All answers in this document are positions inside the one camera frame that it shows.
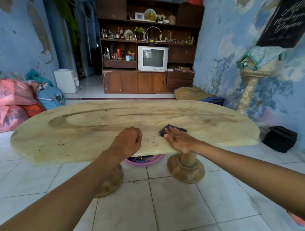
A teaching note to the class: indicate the white water dispenser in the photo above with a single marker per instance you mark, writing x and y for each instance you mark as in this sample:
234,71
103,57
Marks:
65,81

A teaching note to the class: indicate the blue plastic bag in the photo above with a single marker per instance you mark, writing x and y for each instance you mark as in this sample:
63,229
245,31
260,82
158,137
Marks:
51,97

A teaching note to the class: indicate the black sign board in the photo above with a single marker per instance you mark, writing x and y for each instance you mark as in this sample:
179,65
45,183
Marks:
283,23

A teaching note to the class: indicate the person's right hand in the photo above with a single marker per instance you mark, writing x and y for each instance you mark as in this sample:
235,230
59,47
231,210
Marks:
182,142

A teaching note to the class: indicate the person's right fingers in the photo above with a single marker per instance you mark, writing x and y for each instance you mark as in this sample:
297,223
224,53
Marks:
172,136

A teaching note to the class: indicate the person's right forearm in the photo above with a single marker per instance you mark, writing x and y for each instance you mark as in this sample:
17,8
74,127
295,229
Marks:
250,166

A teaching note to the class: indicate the person's left hand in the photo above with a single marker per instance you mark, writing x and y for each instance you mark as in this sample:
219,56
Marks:
125,141

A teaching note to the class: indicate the orange cloth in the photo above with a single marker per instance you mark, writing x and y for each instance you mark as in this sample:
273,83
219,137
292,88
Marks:
297,219

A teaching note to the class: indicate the beige figurine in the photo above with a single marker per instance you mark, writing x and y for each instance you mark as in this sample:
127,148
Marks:
172,20

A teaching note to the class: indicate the glass jar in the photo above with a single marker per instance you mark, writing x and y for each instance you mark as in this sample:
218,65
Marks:
132,57

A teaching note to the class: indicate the marble pedestal stand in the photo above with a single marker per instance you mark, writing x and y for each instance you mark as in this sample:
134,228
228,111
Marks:
249,85

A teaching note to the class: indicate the teal frilled cloth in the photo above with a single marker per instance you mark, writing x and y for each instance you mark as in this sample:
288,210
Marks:
259,56

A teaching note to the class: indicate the large pink plastic bag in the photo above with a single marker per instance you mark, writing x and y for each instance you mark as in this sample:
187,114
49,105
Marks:
14,92
12,117

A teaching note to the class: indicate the round decorative plate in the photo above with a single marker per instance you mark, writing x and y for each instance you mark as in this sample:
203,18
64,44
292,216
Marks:
128,34

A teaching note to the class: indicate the beige marble table pedestal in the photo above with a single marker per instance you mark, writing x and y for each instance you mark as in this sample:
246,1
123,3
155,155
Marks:
112,182
185,167

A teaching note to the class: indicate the beige cushion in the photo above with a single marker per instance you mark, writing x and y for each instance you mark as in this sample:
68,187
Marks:
190,94

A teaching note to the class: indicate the brown wooden cabinet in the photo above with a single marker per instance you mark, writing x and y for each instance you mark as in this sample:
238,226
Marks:
124,81

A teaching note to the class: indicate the red thermos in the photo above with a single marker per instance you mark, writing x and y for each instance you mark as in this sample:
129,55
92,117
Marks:
118,54

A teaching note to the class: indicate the white flower ornament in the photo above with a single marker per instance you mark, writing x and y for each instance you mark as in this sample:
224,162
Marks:
160,19

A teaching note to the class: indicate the group of glass ornaments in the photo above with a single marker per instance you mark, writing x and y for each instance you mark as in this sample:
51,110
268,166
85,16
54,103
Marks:
110,35

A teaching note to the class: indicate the pink plastic basin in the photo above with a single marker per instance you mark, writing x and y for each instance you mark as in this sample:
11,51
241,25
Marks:
152,160

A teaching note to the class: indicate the orange plastic bag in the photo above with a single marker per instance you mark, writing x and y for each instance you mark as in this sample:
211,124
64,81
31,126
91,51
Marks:
34,109

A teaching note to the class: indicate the white photo frame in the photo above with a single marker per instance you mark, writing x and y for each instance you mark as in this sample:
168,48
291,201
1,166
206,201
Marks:
139,16

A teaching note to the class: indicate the person's left forearm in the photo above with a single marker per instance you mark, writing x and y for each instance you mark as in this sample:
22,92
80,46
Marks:
71,190

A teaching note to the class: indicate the vase of flowers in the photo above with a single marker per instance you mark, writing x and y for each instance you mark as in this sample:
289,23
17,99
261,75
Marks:
139,31

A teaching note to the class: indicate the stack of papers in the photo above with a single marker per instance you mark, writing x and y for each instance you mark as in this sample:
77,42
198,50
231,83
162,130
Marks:
181,69

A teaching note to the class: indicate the row of small trinkets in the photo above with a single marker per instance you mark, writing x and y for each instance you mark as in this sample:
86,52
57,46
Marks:
177,41

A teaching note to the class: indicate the grey tube television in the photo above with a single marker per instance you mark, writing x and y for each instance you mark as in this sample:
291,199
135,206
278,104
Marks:
152,58

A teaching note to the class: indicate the round wall clock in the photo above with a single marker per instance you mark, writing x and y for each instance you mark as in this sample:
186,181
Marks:
150,14

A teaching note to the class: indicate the person's left fingers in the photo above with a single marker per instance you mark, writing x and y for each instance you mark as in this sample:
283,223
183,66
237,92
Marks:
138,138

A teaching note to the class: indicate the dark blue cloth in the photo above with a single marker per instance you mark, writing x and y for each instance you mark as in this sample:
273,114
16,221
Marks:
164,129

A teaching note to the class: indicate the green curtain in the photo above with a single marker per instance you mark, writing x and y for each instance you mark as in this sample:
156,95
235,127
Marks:
69,16

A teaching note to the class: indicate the folded blue cloth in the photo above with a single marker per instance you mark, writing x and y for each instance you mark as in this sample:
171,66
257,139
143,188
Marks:
213,100

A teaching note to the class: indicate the teal plastic bag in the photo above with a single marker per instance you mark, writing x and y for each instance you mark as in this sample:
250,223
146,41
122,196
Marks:
35,76

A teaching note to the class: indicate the black bag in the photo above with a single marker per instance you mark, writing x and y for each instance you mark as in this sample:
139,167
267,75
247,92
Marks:
280,140

